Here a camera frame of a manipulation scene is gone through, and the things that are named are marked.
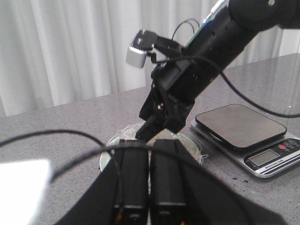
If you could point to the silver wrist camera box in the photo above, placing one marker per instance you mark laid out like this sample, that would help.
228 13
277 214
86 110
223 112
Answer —
138 50

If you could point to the silver black kitchen scale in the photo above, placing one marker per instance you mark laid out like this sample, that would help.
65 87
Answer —
259 144

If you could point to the white pleated curtain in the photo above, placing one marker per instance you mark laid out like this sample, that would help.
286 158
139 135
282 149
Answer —
54 52

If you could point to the translucent white vermicelli bundle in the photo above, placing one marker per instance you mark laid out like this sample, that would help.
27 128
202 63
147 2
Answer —
129 132

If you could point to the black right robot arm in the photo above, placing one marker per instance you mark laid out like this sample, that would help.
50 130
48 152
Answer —
223 37

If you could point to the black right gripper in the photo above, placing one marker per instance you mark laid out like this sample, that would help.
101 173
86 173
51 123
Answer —
176 86

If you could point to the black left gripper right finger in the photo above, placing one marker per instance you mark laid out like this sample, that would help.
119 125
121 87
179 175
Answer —
167 198

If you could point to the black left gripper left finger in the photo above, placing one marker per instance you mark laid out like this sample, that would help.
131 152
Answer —
135 174

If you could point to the light green round plate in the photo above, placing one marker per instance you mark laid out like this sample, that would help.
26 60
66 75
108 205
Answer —
104 160

